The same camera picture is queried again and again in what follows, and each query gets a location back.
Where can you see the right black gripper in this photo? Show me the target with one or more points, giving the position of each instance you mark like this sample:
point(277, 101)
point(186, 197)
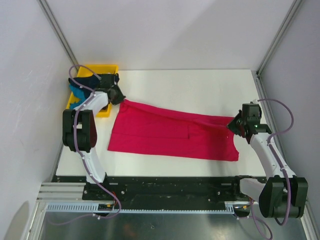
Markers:
point(231, 125)

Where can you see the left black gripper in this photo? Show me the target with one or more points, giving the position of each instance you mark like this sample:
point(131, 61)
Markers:
point(120, 96)

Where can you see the pink t shirt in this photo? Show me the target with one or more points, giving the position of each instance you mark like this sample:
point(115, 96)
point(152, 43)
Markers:
point(148, 130)

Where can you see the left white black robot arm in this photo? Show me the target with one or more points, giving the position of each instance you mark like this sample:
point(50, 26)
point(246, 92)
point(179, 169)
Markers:
point(79, 131)

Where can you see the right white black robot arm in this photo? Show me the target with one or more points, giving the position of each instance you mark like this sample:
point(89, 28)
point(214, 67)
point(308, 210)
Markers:
point(284, 194)

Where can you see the yellow plastic bin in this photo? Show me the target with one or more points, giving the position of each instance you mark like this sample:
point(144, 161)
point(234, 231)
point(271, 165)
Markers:
point(98, 69)

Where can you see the navy t shirt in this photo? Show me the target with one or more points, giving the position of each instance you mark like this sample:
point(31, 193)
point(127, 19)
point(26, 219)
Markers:
point(90, 81)

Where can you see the teal t shirt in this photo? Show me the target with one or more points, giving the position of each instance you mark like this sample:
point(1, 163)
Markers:
point(77, 96)

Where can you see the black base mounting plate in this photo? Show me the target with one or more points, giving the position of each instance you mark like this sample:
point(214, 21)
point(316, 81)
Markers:
point(147, 191)

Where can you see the right aluminium corner post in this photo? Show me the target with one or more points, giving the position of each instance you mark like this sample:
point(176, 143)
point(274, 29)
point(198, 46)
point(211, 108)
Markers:
point(280, 34)

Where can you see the aluminium corner post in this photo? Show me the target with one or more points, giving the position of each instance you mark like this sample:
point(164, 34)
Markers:
point(280, 34)
point(52, 20)

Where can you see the left aluminium corner post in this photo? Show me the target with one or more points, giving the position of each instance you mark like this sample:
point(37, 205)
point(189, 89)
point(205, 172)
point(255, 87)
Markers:
point(52, 20)

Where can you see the grey slotted cable duct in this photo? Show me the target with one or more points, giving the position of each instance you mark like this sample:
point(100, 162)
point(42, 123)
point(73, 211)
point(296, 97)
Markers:
point(81, 207)

